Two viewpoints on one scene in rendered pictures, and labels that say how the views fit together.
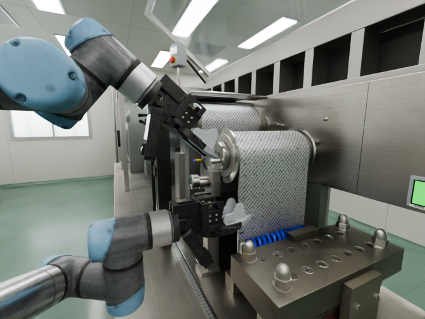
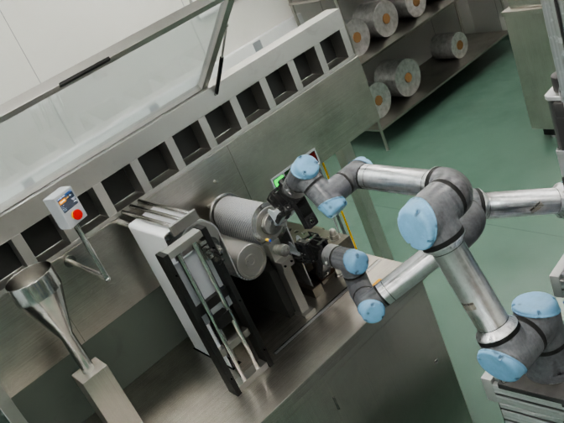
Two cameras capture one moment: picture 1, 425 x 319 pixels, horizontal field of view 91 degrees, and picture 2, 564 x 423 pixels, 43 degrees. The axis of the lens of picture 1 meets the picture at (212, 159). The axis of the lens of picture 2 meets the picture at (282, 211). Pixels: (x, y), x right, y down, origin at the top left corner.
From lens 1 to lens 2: 2.42 m
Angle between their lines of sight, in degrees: 91
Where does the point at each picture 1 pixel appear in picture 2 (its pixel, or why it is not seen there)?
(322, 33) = (174, 124)
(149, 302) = (349, 316)
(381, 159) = (255, 182)
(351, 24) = (195, 114)
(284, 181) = not seen: hidden behind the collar
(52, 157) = not seen: outside the picture
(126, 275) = not seen: hidden behind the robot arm
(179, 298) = (339, 308)
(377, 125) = (243, 166)
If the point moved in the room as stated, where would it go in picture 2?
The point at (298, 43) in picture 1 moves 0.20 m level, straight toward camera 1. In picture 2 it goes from (154, 138) to (206, 119)
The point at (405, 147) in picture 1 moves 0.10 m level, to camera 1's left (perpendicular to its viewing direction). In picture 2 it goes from (260, 169) to (267, 177)
